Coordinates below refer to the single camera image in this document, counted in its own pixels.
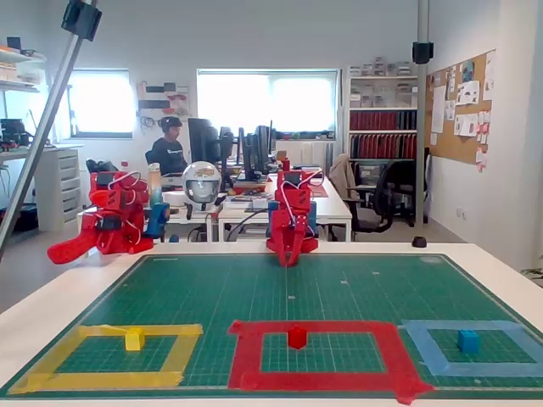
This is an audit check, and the red toy brick cube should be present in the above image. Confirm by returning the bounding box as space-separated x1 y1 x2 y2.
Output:
287 324 307 351

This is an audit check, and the red leader robot arm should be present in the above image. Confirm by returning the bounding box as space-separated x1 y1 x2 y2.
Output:
80 170 154 255

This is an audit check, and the red leader arm handle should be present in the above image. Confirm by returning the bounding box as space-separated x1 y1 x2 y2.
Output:
46 234 103 266

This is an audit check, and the red tape square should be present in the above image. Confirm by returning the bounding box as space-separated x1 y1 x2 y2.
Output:
227 320 436 406

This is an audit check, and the yellow toy brick cube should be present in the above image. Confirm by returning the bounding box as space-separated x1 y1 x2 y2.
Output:
124 326 146 352

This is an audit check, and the blue toy brick cube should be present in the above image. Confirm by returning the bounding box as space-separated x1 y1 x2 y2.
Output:
456 328 480 354

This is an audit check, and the yellow tape square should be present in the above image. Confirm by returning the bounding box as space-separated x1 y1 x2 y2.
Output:
7 323 204 395

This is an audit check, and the blue tape square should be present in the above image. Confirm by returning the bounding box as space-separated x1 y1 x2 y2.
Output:
397 318 543 378

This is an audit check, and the green cutting mat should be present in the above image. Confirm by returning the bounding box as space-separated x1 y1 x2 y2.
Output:
0 253 543 400

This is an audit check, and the beige jacket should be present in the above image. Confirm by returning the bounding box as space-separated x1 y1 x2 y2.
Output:
329 153 361 200

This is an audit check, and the black computer monitor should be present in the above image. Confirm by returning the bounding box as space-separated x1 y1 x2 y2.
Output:
218 125 237 190
188 117 222 164
244 120 276 181

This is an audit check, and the white helmet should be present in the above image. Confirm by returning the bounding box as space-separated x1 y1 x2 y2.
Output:
182 160 221 213

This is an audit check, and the black office chair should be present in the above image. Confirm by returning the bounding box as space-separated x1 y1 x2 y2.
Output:
351 159 419 233

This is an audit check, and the white round container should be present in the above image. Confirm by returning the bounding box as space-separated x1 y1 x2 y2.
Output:
163 190 188 209

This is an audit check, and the wide bright window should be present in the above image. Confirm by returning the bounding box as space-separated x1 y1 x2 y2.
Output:
196 67 341 139

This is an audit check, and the colourful bottle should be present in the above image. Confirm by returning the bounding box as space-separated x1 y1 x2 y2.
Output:
146 163 165 209

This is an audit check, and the seated person dark shirt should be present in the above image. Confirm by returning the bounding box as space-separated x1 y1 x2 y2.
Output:
146 116 190 177

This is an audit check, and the white shelf with binders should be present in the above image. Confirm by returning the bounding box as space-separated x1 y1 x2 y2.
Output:
346 57 420 163

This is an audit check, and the upright grey pole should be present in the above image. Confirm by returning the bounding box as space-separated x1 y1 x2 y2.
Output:
417 0 430 226

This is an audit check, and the cork pin board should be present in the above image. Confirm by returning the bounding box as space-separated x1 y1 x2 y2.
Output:
425 49 497 167

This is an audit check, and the black backpack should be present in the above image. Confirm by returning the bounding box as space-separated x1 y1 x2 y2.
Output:
84 159 120 175

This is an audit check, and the black pole clamp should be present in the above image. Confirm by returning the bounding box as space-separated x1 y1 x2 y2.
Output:
411 41 435 65
61 0 104 42

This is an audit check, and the white drawer cabinet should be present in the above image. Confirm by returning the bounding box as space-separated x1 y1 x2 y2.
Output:
33 146 82 233

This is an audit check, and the green plant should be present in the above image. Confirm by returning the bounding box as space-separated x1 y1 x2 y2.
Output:
520 254 543 290

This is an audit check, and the slanted aluminium pole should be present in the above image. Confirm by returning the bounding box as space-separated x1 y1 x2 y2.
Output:
0 0 99 262

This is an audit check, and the white robot arm cable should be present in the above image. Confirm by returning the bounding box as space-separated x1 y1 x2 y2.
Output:
279 169 326 238

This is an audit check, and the black desk cable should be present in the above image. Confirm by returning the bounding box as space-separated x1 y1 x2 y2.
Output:
227 209 271 243

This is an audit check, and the white leader arm cable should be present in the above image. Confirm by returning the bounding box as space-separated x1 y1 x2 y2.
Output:
108 170 149 247

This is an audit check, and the wall tool board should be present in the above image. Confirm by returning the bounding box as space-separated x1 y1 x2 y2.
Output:
136 80 191 120

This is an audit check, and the white wall shelf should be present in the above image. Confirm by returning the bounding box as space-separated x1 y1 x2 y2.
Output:
0 36 48 93

